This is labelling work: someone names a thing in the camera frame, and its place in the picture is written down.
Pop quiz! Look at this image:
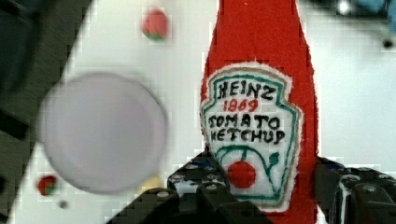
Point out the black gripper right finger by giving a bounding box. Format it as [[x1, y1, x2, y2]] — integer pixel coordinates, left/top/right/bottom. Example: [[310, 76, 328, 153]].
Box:
[[314, 157, 396, 224]]

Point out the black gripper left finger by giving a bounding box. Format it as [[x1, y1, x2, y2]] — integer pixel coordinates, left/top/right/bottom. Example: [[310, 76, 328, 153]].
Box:
[[106, 151, 273, 224]]

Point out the red felt ketchup bottle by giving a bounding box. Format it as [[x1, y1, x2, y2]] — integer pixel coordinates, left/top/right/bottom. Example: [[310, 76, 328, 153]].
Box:
[[200, 0, 318, 224]]

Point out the silver toaster oven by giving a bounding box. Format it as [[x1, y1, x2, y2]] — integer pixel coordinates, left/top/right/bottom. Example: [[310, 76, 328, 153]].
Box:
[[309, 0, 395, 35]]

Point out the yellow toy banana bunch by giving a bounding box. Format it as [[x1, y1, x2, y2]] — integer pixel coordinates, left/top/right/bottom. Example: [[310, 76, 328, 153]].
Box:
[[138, 176, 163, 194]]

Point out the lavender round plate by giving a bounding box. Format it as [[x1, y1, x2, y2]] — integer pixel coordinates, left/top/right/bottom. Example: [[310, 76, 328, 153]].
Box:
[[37, 73, 165, 194]]

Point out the dark table screw hole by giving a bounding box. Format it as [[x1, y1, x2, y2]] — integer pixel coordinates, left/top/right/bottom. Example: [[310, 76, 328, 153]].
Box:
[[59, 201, 68, 209]]

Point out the red toy strawberry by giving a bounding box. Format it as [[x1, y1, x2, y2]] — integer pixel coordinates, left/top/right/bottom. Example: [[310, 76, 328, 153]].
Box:
[[36, 175, 58, 196]]

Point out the pink toy strawberry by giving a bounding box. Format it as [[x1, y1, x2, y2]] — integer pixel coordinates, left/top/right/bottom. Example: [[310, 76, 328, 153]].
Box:
[[142, 8, 168, 40]]

